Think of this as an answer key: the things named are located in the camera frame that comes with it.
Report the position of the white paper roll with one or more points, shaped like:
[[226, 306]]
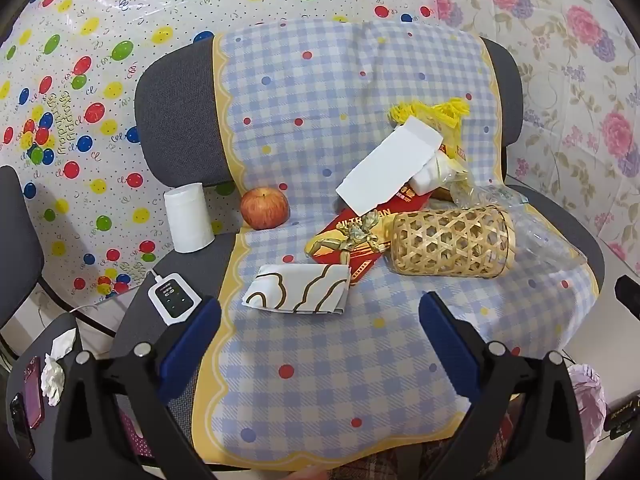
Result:
[[187, 220]]

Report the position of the floral print backdrop sheet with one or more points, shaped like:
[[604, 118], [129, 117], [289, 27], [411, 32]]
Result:
[[575, 85]]

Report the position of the grey office chair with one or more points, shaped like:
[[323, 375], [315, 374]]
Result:
[[175, 110]]

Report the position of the blue checkered cloth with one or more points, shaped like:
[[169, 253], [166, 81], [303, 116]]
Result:
[[325, 360]]

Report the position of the red card packet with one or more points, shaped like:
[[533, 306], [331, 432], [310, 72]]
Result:
[[367, 255]]

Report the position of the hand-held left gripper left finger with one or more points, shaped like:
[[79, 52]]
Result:
[[192, 345]]

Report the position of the purple trash bag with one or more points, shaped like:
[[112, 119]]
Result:
[[587, 395]]

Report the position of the pink phone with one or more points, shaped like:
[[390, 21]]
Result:
[[32, 390]]

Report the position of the balloon print backdrop sheet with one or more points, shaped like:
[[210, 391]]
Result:
[[100, 35]]

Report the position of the white handheld controller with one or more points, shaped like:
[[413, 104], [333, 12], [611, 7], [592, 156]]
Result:
[[172, 300]]

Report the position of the black object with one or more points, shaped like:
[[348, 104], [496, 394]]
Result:
[[627, 295]]

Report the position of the white napkin brown lines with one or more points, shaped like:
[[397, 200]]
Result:
[[295, 287]]

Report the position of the yellow snack packet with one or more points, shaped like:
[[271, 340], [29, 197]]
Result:
[[440, 112]]

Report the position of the red apple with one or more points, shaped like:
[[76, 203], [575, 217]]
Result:
[[265, 208]]

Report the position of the clear plastic bag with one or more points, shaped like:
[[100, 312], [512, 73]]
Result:
[[540, 232]]

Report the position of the crumpled white tissue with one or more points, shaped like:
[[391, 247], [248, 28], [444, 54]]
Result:
[[62, 344], [52, 380]]

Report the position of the woven bamboo basket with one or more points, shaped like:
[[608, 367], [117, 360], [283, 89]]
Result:
[[450, 247]]

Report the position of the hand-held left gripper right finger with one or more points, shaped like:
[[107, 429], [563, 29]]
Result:
[[447, 345]]

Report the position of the black device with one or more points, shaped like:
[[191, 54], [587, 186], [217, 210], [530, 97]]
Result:
[[622, 417], [20, 425]]

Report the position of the white tissue packet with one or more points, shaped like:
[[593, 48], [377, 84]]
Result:
[[430, 176]]

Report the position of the dark grey chair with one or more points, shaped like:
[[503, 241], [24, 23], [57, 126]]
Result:
[[15, 240]]

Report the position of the white drink carton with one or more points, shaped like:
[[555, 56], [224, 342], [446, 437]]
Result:
[[390, 170]]

